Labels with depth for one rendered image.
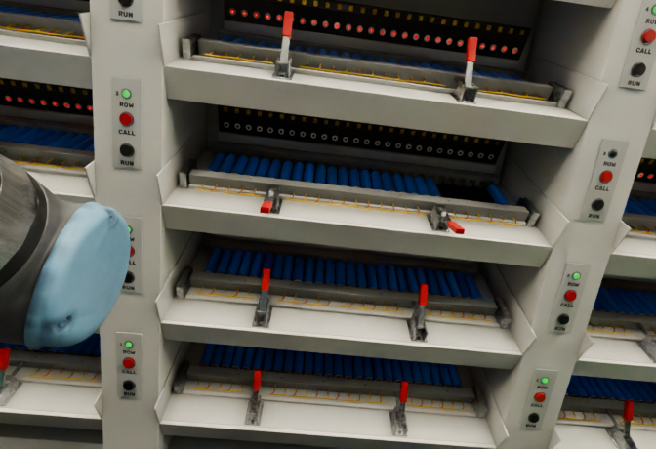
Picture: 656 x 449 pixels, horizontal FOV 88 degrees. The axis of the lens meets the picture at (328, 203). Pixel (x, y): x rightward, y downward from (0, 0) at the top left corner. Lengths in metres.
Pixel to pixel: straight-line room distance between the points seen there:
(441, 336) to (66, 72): 0.70
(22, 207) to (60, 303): 0.05
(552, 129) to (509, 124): 0.07
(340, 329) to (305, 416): 0.20
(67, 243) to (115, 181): 0.35
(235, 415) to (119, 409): 0.19
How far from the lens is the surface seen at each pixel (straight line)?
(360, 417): 0.75
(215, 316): 0.62
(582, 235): 0.66
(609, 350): 0.83
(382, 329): 0.63
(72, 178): 0.66
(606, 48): 0.65
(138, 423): 0.77
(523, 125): 0.58
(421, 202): 0.58
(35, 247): 0.23
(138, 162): 0.56
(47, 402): 0.84
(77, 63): 0.60
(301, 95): 0.50
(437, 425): 0.79
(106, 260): 0.27
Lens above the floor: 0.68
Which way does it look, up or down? 13 degrees down
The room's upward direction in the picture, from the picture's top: 7 degrees clockwise
